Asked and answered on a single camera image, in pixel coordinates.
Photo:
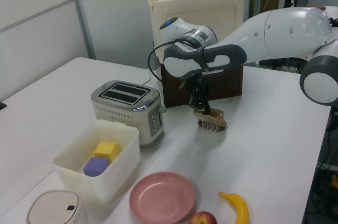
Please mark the pink plastic plate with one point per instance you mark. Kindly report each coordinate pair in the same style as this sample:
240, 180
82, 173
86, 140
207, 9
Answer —
162, 197

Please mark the brown bread slice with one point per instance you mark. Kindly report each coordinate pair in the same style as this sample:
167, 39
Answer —
216, 115

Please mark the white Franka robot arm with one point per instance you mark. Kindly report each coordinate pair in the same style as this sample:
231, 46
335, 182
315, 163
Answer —
277, 31

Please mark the yellow banana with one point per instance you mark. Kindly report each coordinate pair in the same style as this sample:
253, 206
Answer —
241, 208

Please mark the cream lidded trash bin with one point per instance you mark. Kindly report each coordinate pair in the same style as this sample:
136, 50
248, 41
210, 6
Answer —
52, 208

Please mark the cream cabinet with brown base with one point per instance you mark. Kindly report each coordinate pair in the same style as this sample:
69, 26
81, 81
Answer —
198, 10

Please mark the purple foam cube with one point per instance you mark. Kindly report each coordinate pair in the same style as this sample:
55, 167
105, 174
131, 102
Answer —
95, 167

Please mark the chrome and cream toaster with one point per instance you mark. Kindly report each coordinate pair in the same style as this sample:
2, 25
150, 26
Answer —
118, 113

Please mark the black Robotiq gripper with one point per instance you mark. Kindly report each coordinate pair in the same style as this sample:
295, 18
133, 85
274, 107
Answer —
201, 82

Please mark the white plastic storage box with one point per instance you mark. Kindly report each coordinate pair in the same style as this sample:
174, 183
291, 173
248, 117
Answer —
111, 181

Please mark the yellow foam cube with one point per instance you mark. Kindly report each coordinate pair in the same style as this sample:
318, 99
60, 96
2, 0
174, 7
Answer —
105, 148

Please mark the red apple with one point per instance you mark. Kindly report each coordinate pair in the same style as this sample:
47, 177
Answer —
203, 218

